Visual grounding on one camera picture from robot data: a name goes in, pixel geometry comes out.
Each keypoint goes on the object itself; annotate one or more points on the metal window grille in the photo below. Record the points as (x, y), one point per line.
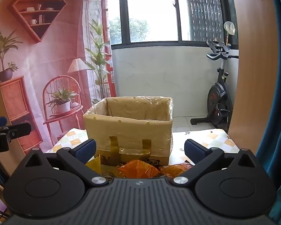
(203, 9)

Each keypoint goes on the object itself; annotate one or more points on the black framed window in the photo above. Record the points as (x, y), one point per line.
(152, 11)

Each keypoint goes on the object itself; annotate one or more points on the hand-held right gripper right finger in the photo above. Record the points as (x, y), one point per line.
(193, 150)

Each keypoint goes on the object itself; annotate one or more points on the lined cardboard box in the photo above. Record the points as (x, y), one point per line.
(131, 133)

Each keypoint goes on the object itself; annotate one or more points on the orange snack packet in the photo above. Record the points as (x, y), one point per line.
(175, 168)
(135, 168)

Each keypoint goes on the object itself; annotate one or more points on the blue curtain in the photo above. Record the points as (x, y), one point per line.
(278, 121)

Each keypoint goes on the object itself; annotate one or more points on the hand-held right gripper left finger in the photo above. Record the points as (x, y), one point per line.
(85, 150)

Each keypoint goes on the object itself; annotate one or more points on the black exercise bike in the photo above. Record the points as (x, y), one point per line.
(216, 98)

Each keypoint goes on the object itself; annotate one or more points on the white lamp head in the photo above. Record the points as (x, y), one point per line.
(229, 27)

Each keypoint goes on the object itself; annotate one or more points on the checked tablecloth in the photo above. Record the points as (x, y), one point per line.
(215, 140)

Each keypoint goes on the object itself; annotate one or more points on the pink room wall poster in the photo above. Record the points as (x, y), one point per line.
(49, 63)

